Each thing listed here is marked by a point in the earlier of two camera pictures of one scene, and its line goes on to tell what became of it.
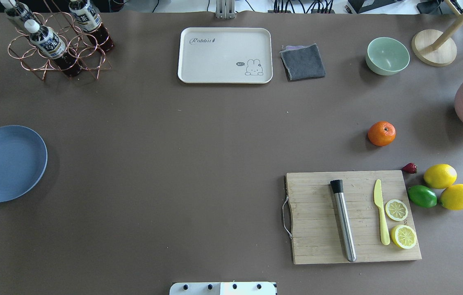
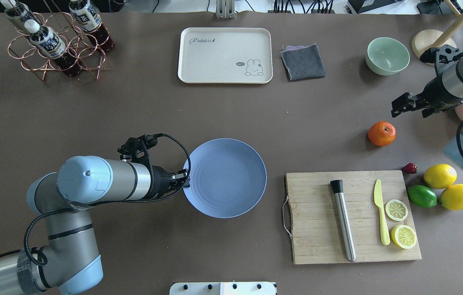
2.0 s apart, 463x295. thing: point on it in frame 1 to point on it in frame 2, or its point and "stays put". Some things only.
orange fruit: [382, 133] stays put
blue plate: [13, 162] to [228, 178]
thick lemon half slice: [404, 236] stays put
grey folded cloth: [302, 62] stays put
